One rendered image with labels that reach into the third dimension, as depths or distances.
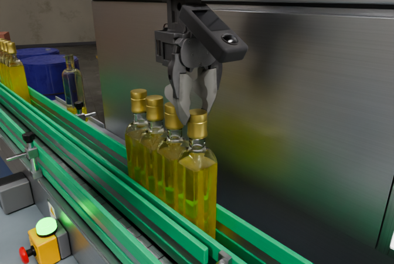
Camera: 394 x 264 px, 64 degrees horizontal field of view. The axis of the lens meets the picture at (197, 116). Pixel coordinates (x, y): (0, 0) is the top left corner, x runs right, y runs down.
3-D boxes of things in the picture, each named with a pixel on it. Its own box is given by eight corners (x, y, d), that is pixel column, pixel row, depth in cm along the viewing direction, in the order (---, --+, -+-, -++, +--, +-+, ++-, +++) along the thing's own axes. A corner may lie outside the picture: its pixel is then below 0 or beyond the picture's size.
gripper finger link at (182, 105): (170, 117, 58) (176, 66, 55) (189, 127, 53) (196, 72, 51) (156, 117, 56) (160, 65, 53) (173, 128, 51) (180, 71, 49)
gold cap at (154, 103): (167, 118, 63) (167, 97, 61) (153, 122, 61) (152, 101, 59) (157, 113, 65) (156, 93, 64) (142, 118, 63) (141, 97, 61)
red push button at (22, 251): (37, 247, 72) (21, 255, 70) (40, 260, 74) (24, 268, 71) (31, 237, 75) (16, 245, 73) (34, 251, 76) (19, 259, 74)
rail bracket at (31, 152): (44, 178, 87) (36, 134, 82) (15, 189, 82) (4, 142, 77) (39, 173, 89) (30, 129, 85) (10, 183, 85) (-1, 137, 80)
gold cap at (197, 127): (211, 136, 55) (211, 112, 53) (194, 141, 53) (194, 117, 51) (199, 129, 58) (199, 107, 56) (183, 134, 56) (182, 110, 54)
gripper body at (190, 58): (190, 60, 59) (190, -10, 54) (220, 68, 52) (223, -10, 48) (154, 66, 54) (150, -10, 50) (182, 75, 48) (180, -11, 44)
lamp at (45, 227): (60, 231, 75) (58, 220, 74) (40, 240, 72) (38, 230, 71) (53, 222, 78) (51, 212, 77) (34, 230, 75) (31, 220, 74)
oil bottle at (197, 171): (217, 243, 64) (219, 148, 56) (196, 258, 60) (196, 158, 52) (197, 229, 67) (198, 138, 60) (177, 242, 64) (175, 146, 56)
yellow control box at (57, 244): (72, 256, 77) (67, 232, 75) (40, 273, 73) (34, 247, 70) (61, 240, 82) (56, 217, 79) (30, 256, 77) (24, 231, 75)
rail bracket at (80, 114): (100, 135, 113) (96, 100, 109) (82, 141, 109) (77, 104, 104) (95, 132, 116) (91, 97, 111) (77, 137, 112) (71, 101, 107)
